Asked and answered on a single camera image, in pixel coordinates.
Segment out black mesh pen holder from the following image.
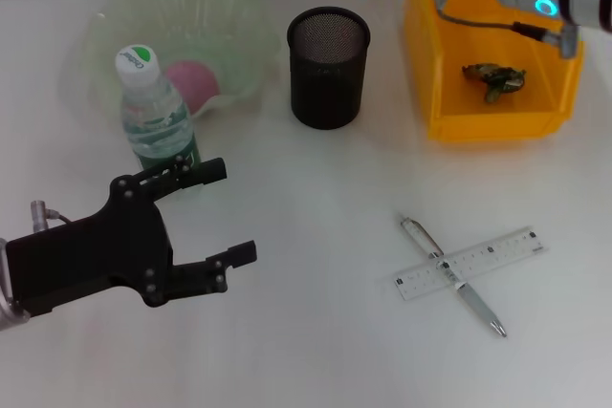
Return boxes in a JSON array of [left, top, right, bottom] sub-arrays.
[[286, 6, 373, 131]]

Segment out yellow plastic bin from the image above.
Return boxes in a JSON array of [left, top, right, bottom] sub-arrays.
[[404, 0, 585, 143]]

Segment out pale green fruit plate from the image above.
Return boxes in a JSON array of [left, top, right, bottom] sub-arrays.
[[59, 0, 281, 121]]

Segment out gripper cable with plug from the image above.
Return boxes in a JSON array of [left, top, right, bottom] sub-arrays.
[[433, 0, 582, 59], [31, 200, 73, 233]]

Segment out right gripper cable with plug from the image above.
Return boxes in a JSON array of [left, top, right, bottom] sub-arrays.
[[433, 0, 582, 59]]

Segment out clear green-label water bottle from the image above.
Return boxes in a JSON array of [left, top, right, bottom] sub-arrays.
[[114, 43, 203, 192]]

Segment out clear plastic ruler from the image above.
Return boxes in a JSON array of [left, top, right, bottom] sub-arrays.
[[394, 225, 550, 302]]

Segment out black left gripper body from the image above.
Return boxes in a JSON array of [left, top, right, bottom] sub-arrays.
[[5, 174, 174, 319]]

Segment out silver ballpoint pen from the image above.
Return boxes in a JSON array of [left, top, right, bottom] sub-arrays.
[[397, 211, 508, 338]]

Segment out left gripper cable with plug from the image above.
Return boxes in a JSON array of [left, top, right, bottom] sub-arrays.
[[31, 200, 73, 233]]

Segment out pink peach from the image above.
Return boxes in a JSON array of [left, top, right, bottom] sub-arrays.
[[164, 59, 222, 114]]

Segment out green plastic wrapper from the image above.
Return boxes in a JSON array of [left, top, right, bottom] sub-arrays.
[[462, 62, 529, 104]]

